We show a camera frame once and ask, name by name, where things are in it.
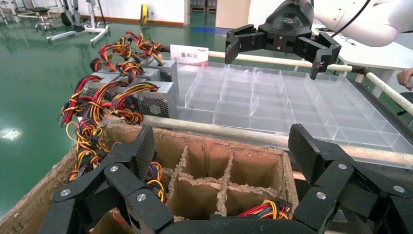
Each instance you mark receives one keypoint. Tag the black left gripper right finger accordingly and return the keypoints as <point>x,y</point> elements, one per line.
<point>338,187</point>

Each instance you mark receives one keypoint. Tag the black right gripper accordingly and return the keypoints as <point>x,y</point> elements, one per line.
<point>287,22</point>

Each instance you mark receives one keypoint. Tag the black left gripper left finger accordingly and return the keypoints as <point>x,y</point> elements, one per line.
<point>122,181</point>

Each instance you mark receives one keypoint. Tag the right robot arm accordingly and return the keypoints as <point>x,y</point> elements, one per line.
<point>387,22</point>

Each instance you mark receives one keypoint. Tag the bystander bare hand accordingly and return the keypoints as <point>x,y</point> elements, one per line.
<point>406,77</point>

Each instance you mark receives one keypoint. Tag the clear acrylic divider tray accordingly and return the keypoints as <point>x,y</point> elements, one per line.
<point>274,97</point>

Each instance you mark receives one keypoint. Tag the blue floor mat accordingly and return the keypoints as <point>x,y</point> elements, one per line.
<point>209,30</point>

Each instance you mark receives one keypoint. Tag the black pipe joint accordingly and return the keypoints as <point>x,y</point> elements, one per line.
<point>359,69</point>

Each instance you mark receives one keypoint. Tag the white table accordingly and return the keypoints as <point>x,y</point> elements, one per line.
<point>371,55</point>

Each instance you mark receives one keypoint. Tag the brown cardboard divider box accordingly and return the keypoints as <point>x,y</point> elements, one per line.
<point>251,168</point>

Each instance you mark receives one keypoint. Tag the white sign with characters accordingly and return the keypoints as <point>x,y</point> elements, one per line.
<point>188,55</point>

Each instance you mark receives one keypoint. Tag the yellow round device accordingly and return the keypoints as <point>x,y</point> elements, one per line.
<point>144,14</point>

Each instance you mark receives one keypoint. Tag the black seat metal stool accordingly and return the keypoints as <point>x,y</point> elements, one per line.
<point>40,10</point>

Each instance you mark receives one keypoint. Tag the cream pipe rail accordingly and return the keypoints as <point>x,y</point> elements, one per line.
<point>390,93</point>
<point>226,132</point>
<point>277,60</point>

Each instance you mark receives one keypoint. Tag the white metal stand frame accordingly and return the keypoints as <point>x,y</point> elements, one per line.
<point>93,16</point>

